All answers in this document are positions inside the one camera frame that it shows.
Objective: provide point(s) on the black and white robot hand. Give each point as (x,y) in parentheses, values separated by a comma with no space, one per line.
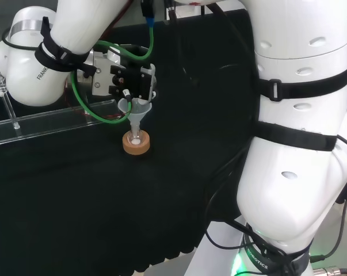
(133,82)

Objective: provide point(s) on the translucent plastic funnel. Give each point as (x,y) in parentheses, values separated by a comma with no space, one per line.
(135,113)

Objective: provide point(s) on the small glass round-bottom flask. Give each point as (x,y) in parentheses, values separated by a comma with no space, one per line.
(135,138)

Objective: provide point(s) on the clear acrylic funnel stand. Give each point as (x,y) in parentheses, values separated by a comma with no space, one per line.
(46,122)

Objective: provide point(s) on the black cloth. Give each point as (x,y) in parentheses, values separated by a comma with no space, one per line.
(89,201)

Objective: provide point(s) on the pale board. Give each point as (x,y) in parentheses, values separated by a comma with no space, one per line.
(216,253)

